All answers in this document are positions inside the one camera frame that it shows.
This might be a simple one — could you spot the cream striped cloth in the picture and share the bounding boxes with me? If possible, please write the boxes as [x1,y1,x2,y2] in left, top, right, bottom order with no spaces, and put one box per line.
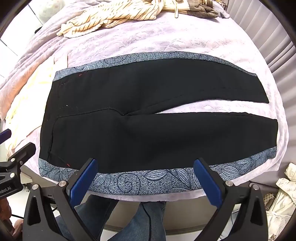
[57,0,176,38]

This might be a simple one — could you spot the brown patterned bag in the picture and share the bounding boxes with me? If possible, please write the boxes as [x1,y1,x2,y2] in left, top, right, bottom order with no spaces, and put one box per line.
[263,192,277,210]

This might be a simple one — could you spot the pale yellow cloth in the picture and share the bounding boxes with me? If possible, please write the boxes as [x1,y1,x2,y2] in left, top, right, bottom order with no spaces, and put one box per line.
[5,67,56,151]

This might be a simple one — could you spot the black pants with patterned stripes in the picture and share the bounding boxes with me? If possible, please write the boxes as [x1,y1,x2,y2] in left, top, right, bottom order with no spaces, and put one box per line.
[38,53,278,193]

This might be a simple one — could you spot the grey pleated curtain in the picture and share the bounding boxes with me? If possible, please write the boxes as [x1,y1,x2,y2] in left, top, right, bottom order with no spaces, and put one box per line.
[228,0,296,78]

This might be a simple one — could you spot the lavender plush blanket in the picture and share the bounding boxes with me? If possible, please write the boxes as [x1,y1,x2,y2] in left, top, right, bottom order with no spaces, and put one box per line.
[0,0,290,202]

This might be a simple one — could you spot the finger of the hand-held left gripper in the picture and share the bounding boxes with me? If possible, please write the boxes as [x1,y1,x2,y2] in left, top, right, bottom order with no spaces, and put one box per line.
[8,142,36,166]
[0,129,12,144]

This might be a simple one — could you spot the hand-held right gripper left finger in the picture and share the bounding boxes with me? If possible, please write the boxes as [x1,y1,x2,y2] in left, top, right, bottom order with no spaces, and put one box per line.
[22,158,98,241]

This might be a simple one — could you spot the grey speckled plush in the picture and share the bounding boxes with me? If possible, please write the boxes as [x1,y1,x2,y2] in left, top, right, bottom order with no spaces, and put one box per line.
[37,0,55,22]

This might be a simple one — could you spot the grey brown plush cloth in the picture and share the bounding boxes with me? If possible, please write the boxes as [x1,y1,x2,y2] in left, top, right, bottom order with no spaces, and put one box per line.
[162,0,219,18]

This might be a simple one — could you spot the white crumpled cloth pile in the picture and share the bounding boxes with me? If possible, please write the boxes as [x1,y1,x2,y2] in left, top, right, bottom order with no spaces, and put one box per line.
[266,162,296,232]

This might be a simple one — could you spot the person's legs in jeans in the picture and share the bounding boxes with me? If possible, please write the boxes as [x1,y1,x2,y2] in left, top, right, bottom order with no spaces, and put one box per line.
[55,193,167,241]

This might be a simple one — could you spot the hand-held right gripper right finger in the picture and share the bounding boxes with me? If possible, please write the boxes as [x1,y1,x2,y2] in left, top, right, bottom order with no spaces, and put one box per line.
[194,158,275,241]

